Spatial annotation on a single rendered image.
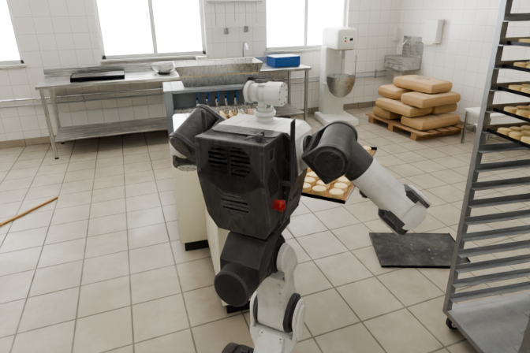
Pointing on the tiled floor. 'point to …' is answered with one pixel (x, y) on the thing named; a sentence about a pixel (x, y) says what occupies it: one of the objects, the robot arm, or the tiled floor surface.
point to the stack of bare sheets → (414, 250)
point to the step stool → (477, 124)
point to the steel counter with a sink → (60, 78)
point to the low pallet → (415, 128)
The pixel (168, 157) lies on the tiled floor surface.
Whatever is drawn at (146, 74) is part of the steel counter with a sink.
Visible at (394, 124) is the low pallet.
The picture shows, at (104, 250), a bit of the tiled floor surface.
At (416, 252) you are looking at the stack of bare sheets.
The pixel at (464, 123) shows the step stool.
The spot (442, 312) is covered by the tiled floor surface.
